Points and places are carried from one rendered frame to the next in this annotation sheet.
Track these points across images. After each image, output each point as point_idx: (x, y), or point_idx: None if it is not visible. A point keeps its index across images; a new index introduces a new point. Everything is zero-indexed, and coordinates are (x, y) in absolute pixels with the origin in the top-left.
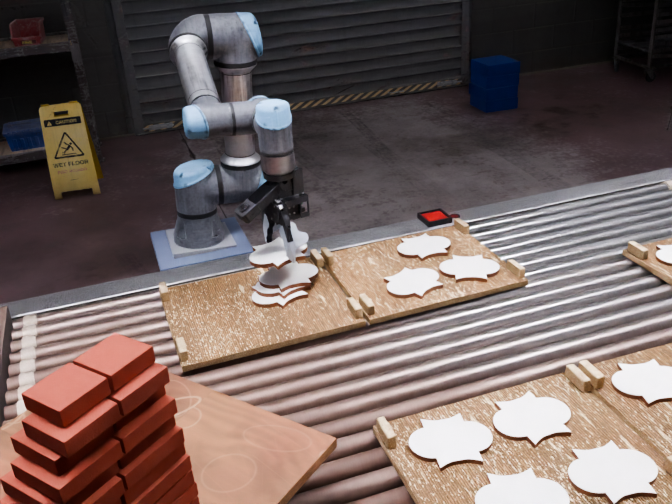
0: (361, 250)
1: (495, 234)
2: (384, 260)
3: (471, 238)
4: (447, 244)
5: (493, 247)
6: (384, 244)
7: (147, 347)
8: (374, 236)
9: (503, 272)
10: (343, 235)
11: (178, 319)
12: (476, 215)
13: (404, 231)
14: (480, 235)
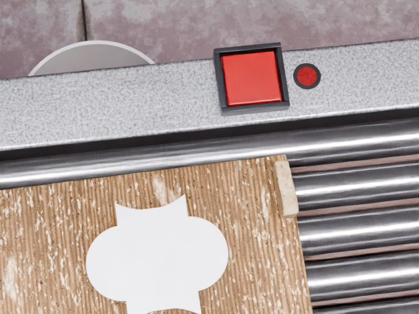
0: (6, 215)
1: (370, 199)
2: (43, 287)
3: (292, 242)
4: (215, 275)
5: (334, 281)
6: (72, 202)
7: None
8: (76, 118)
9: None
10: (4, 88)
11: None
12: (360, 90)
13: (156, 116)
14: (330, 199)
